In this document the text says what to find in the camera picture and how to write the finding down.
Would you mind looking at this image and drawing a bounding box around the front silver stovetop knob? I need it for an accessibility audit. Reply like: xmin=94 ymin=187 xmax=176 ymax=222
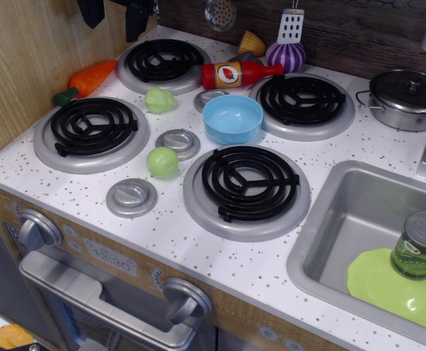
xmin=105 ymin=178 xmax=157 ymax=219

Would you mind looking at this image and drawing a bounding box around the grey toy piece behind bottle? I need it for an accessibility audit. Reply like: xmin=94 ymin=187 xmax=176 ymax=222
xmin=228 ymin=51 xmax=264 ymax=66

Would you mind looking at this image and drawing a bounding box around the light blue plastic bowl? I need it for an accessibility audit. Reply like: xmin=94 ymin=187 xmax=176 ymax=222
xmin=203 ymin=94 xmax=264 ymax=145

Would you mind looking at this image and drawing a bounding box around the silver toy sink basin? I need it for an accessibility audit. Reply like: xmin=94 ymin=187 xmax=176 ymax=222
xmin=287 ymin=161 xmax=426 ymax=346

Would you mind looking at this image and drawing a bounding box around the green toy lettuce piece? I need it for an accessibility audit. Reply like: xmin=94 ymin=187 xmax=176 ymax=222
xmin=145 ymin=87 xmax=176 ymax=113

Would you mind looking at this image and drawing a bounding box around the back silver stovetop knob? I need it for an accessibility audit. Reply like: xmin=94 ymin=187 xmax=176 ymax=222
xmin=193 ymin=88 xmax=229 ymax=114

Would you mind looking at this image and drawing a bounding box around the silver oven door handle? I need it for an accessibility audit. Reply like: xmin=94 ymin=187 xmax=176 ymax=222
xmin=20 ymin=252 xmax=196 ymax=350

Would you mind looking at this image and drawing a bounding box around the front left black burner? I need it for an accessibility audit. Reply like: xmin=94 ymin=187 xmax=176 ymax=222
xmin=34 ymin=97 xmax=149 ymax=174

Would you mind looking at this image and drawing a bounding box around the oven clock display panel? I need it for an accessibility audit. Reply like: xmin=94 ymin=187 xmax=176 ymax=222
xmin=83 ymin=238 xmax=138 ymax=277

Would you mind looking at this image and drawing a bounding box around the red toy ketchup bottle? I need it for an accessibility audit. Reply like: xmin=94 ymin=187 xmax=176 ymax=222
xmin=201 ymin=61 xmax=284 ymax=90

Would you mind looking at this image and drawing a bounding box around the right silver oven knob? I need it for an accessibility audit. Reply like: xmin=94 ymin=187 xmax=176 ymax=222
xmin=162 ymin=277 xmax=213 ymax=325

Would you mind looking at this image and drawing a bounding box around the silver perforated toy ladle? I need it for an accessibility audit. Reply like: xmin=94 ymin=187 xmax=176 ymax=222
xmin=204 ymin=0 xmax=237 ymax=32

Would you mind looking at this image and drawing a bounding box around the white slotted toy spatula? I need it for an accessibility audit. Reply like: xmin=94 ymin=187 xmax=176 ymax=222
xmin=277 ymin=1 xmax=304 ymax=45

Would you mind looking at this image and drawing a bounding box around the silver oven knob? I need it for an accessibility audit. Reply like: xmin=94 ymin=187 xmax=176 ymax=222
xmin=162 ymin=277 xmax=213 ymax=325
xmin=18 ymin=208 xmax=63 ymax=252

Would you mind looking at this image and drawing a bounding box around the purple striped toy onion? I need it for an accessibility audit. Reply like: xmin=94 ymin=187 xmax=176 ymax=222
xmin=265 ymin=42 xmax=306 ymax=73

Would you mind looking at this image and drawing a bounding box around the steel pot with lid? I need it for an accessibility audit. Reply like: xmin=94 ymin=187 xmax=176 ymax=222
xmin=356 ymin=69 xmax=426 ymax=132

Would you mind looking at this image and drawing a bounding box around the front right black burner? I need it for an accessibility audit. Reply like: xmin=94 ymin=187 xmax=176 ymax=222
xmin=183 ymin=145 xmax=311 ymax=242

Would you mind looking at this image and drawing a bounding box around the back right black burner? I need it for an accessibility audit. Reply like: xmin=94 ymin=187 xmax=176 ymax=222
xmin=249 ymin=74 xmax=355 ymax=142

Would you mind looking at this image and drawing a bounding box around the light green plastic plate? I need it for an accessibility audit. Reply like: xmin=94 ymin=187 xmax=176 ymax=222
xmin=346 ymin=248 xmax=426 ymax=327

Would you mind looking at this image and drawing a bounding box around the orange object at floor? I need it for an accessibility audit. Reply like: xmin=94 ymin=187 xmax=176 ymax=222
xmin=0 ymin=325 xmax=34 ymax=350

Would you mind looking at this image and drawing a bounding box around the yellow toy corn piece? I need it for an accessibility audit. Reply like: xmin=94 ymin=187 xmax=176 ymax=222
xmin=237 ymin=30 xmax=266 ymax=57

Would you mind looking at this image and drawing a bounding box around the orange toy carrot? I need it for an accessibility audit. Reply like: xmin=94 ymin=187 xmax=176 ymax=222
xmin=53 ymin=60 xmax=118 ymax=107

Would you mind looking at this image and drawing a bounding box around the green toy pear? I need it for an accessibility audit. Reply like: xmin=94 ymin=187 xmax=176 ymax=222
xmin=146 ymin=146 xmax=179 ymax=178

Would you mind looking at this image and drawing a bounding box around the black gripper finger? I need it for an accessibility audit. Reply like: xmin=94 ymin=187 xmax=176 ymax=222
xmin=77 ymin=0 xmax=105 ymax=29
xmin=125 ymin=1 xmax=149 ymax=42

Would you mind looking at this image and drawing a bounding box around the green toy can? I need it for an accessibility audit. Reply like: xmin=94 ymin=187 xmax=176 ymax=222
xmin=390 ymin=211 xmax=426 ymax=280

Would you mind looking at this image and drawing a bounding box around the left silver oven knob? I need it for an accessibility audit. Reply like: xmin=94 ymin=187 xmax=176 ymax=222
xmin=18 ymin=208 xmax=63 ymax=252

